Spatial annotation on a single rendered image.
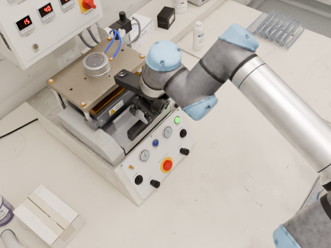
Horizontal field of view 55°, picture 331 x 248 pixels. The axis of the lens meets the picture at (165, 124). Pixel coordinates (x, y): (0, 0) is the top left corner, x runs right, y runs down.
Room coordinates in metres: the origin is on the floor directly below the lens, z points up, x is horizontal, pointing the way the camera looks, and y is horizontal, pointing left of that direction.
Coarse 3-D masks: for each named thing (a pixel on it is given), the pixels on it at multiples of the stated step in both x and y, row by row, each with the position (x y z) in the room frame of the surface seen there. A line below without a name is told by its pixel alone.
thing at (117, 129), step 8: (120, 112) 0.67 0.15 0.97; (128, 112) 0.64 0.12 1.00; (168, 112) 0.68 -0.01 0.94; (112, 120) 0.64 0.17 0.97; (120, 120) 0.62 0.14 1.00; (128, 120) 0.64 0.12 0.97; (136, 120) 0.63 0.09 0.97; (160, 120) 0.65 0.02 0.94; (104, 128) 0.61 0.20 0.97; (112, 128) 0.61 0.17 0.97; (120, 128) 0.61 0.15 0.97; (128, 128) 0.60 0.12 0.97; (144, 128) 0.60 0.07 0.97; (112, 136) 0.58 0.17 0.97; (120, 136) 0.58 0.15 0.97; (136, 136) 0.57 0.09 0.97; (120, 144) 0.55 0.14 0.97; (128, 144) 0.54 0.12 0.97
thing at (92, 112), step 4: (136, 72) 0.76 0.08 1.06; (116, 88) 0.70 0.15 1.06; (120, 88) 0.70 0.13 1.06; (124, 88) 0.70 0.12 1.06; (112, 92) 0.68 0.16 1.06; (116, 92) 0.68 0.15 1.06; (120, 92) 0.68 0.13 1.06; (108, 96) 0.67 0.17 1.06; (112, 96) 0.67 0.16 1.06; (116, 96) 0.67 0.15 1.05; (104, 100) 0.65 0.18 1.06; (108, 100) 0.65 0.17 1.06; (100, 104) 0.64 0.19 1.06; (104, 104) 0.64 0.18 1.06; (92, 108) 0.62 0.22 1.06; (96, 108) 0.62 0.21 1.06; (100, 108) 0.62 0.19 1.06; (92, 112) 0.62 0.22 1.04; (96, 112) 0.61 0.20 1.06
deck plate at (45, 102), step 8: (48, 88) 0.85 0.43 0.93; (32, 96) 0.82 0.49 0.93; (40, 96) 0.81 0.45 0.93; (48, 96) 0.81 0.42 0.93; (32, 104) 0.78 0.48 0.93; (40, 104) 0.77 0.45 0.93; (48, 104) 0.77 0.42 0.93; (56, 104) 0.77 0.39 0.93; (40, 112) 0.74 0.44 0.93; (48, 112) 0.73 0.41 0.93; (56, 112) 0.73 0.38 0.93; (56, 120) 0.69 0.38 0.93; (64, 128) 0.65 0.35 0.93; (152, 128) 0.62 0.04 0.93; (72, 136) 0.62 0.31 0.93; (144, 136) 0.60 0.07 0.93; (80, 144) 0.58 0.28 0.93; (136, 144) 0.57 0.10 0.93; (128, 152) 0.54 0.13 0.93; (104, 160) 0.52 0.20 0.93; (112, 168) 0.48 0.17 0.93
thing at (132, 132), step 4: (144, 116) 0.62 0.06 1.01; (140, 120) 0.60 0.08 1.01; (136, 124) 0.59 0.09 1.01; (140, 124) 0.59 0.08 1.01; (144, 124) 0.60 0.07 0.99; (132, 128) 0.57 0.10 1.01; (136, 128) 0.57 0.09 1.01; (140, 128) 0.58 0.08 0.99; (128, 132) 0.56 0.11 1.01; (132, 132) 0.56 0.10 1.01; (136, 132) 0.57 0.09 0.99; (128, 136) 0.56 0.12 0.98; (132, 136) 0.56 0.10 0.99; (132, 140) 0.55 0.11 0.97
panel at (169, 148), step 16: (176, 112) 0.70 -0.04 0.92; (160, 128) 0.63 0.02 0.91; (176, 128) 0.66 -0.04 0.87; (144, 144) 0.57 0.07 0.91; (160, 144) 0.60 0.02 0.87; (176, 144) 0.62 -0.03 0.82; (192, 144) 0.65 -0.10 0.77; (128, 160) 0.52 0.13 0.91; (160, 160) 0.56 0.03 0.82; (176, 160) 0.59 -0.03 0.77; (128, 176) 0.48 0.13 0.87; (144, 176) 0.50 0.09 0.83; (160, 176) 0.52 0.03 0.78; (144, 192) 0.47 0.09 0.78
